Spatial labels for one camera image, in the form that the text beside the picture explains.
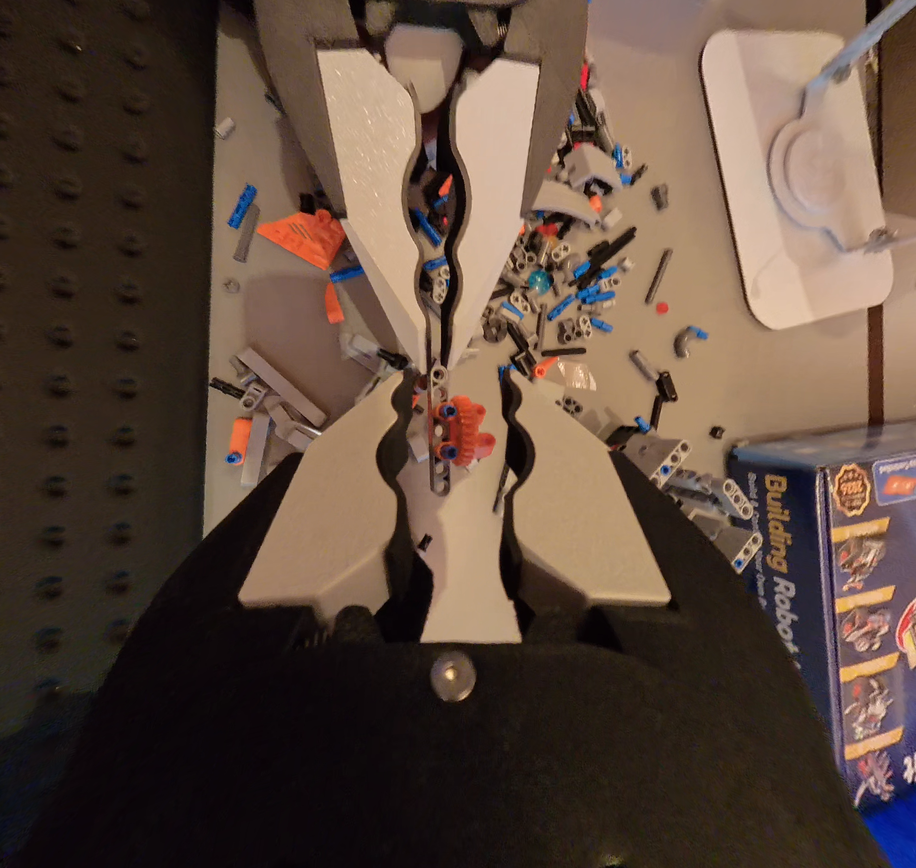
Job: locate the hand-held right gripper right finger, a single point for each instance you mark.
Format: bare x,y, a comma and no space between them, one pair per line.
594,539

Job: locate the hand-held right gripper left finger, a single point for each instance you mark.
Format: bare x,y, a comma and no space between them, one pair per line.
322,539

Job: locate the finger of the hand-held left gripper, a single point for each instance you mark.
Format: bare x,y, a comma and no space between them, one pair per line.
365,139
498,153

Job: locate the pile of small building pieces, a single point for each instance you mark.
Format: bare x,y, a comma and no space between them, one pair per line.
573,207

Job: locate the grey building kit robot assembly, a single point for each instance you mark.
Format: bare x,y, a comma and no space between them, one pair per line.
702,489

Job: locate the orange and grey wing assembly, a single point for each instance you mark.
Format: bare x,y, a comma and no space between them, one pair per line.
437,425

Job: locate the blue robot kit box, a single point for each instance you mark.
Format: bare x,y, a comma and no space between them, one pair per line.
845,596

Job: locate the white booklet stand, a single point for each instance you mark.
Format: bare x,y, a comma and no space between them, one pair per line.
802,167

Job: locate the black perforated mat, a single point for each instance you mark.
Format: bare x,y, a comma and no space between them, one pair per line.
100,310

